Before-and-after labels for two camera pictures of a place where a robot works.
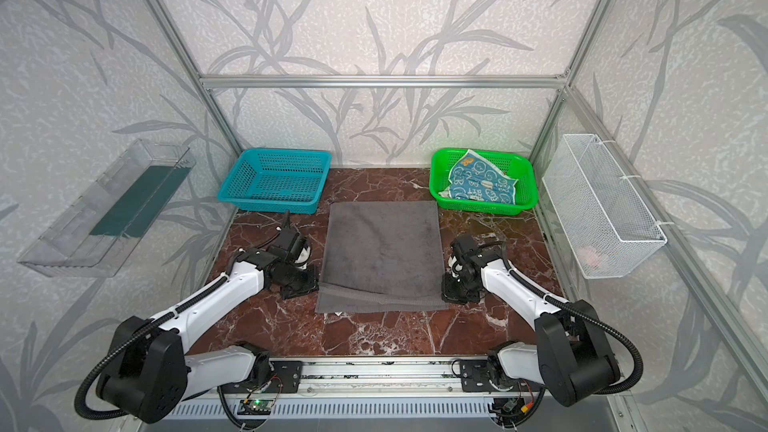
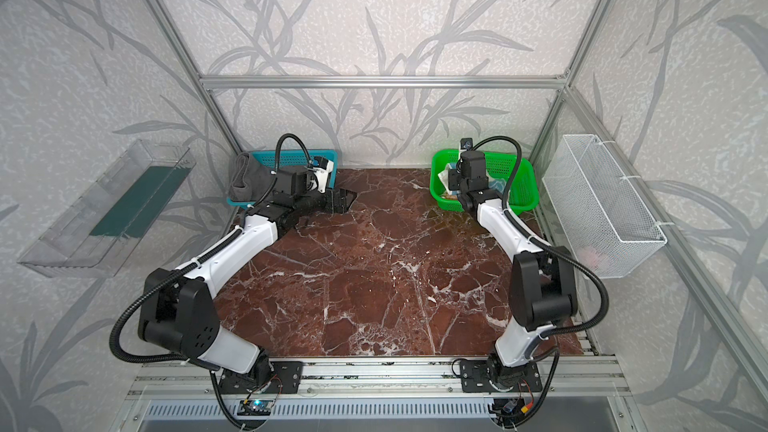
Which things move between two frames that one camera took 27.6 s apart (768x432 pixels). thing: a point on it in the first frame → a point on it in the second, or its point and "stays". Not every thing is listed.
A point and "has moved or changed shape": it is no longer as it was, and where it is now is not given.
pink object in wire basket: (589, 255) stays
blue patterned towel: (475, 178) has moved or changed shape
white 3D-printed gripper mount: (303, 257) → (323, 167)
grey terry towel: (382, 257) → (253, 178)
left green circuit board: (255, 407) stays
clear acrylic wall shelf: (98, 231) stays
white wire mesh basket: (602, 223) stays
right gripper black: (455, 288) → (455, 186)
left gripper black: (300, 279) → (330, 200)
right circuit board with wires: (509, 412) stays
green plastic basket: (518, 166) stays
